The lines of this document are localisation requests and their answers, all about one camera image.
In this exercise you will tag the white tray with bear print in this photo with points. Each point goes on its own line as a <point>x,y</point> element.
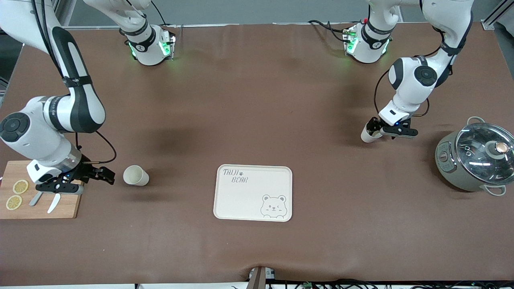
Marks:
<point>249,196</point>

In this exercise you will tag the metal table edge bracket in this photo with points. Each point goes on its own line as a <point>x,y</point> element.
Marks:
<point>257,279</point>

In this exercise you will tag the brown table mat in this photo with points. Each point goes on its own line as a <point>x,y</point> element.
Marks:
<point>257,100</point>

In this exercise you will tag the glass pot lid with knob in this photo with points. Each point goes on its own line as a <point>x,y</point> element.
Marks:
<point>478,152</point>

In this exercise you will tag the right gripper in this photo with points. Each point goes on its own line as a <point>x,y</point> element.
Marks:
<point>87,170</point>

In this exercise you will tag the white IKEA cup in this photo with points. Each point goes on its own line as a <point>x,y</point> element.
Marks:
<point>366,137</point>
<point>135,175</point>

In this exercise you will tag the white plastic knife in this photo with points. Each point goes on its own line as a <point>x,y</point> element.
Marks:
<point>54,204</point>

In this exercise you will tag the wooden cutting board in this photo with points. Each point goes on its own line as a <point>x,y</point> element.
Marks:
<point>64,208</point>

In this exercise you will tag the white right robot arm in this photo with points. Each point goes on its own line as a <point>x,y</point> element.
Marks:
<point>36,136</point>

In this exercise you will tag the grey plastic knife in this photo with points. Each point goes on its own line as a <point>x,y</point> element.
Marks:
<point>35,199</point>

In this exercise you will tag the aluminium frame profile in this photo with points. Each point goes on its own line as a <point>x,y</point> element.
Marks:
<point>498,14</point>

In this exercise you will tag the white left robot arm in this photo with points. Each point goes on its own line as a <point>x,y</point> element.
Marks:
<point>403,86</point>

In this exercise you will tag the lemon slice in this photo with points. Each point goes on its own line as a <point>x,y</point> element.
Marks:
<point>20,186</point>
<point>14,202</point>

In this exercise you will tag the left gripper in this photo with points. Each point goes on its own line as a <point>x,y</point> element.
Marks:
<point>374,125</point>

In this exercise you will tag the sage green electric pot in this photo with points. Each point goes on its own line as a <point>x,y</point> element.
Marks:
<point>445,160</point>

